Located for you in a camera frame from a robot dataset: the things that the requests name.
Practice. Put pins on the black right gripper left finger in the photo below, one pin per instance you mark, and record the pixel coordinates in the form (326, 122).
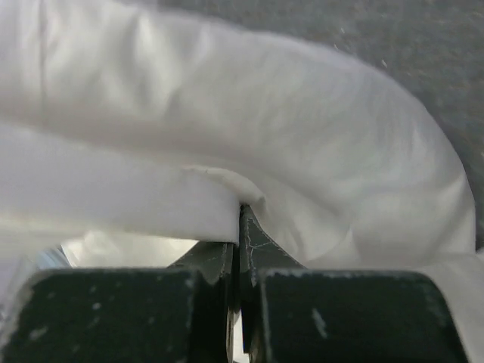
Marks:
(183, 312)

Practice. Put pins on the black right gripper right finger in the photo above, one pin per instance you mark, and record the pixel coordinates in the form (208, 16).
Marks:
(294, 314)

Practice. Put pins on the white shirt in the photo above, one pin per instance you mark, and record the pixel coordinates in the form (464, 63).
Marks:
(133, 125)

